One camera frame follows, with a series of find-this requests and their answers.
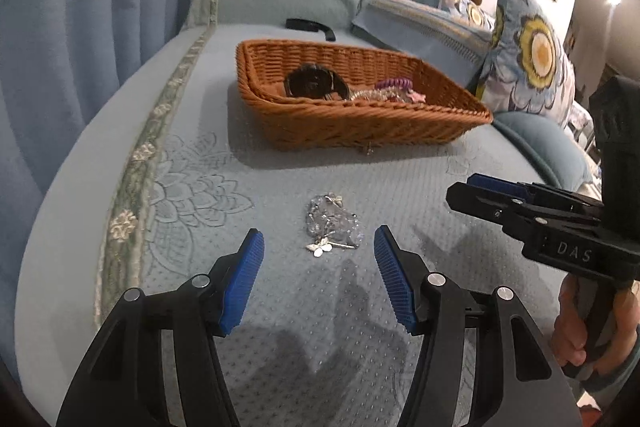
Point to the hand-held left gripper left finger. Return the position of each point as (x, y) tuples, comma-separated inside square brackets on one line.
[(245, 277)]

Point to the person's right hand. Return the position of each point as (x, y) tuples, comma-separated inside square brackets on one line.
[(567, 332)]

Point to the plain blue pillow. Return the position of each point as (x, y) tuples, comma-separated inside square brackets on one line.
[(540, 142)]

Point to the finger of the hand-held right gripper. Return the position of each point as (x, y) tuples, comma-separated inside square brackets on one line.
[(492, 184), (475, 202)]

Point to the pink star charm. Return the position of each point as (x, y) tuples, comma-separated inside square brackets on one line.
[(415, 97)]

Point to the blue curtain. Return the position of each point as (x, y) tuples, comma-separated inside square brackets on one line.
[(75, 32)]

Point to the striped teal back cushion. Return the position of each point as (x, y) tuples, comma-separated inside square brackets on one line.
[(415, 27)]

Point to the black wrist watch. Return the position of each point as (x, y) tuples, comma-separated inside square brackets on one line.
[(310, 82)]

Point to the small floral pillow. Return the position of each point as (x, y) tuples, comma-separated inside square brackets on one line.
[(465, 9)]

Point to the brown wicker basket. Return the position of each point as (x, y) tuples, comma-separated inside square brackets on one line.
[(350, 127)]

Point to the person's right forearm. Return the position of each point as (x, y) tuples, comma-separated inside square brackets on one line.
[(620, 382)]

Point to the large floral pillow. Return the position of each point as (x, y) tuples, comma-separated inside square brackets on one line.
[(535, 52)]

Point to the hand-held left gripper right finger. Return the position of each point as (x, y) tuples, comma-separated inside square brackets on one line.
[(395, 277)]

